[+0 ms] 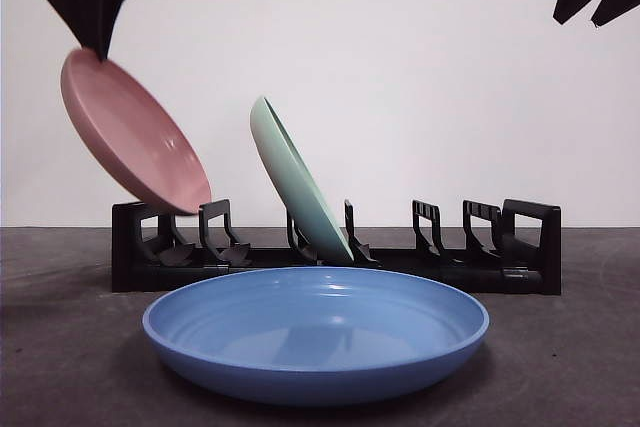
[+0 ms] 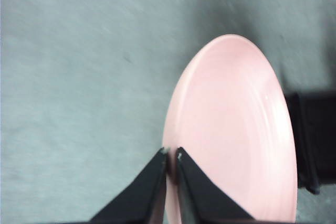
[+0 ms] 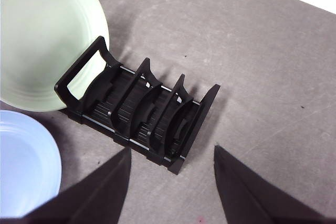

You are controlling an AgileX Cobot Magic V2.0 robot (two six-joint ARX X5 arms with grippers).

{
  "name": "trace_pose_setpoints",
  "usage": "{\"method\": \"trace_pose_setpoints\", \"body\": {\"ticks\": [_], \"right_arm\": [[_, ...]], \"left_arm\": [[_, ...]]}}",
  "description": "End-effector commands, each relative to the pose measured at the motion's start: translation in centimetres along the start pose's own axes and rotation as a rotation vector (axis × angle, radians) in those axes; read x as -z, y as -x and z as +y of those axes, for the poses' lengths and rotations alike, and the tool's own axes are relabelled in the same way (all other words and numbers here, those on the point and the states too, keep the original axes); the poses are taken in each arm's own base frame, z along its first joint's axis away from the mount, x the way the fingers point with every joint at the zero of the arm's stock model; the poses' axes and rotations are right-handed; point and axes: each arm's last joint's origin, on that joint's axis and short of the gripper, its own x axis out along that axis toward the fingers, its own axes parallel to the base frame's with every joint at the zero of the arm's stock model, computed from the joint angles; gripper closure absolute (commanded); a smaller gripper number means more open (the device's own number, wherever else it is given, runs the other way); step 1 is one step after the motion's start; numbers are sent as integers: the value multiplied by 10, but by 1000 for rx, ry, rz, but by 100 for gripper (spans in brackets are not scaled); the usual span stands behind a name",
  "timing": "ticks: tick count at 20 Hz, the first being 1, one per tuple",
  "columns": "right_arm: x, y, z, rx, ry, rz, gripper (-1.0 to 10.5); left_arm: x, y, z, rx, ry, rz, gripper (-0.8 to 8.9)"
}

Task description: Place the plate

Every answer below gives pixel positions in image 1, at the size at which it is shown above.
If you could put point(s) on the light green plate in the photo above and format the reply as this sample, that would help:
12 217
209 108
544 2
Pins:
295 182

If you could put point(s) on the pink plate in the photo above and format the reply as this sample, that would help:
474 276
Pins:
130 142

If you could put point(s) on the blue plate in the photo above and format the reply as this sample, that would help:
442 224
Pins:
310 367

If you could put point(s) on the black plate rack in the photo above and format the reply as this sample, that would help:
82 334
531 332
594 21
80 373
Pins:
450 272

